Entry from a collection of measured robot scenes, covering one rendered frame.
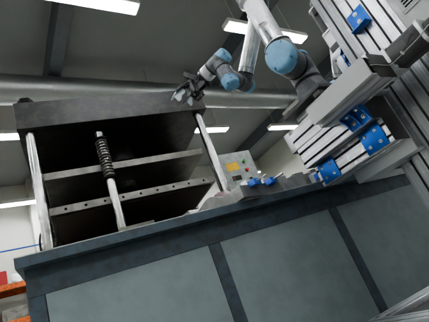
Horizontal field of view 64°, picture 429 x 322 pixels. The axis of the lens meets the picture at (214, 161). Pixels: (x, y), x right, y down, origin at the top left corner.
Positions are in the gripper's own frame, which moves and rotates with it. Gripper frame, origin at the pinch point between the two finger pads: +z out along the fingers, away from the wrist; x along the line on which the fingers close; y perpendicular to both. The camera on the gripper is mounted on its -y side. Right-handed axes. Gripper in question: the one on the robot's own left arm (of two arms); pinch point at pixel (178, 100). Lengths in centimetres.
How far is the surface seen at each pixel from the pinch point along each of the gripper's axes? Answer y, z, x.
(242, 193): 62, -11, 3
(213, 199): 54, 6, 6
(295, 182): 57, -19, 40
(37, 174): -12, 94, -30
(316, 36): -330, -27, 463
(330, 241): 88, -18, 44
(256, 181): 58, -16, 10
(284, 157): -333, 287, 805
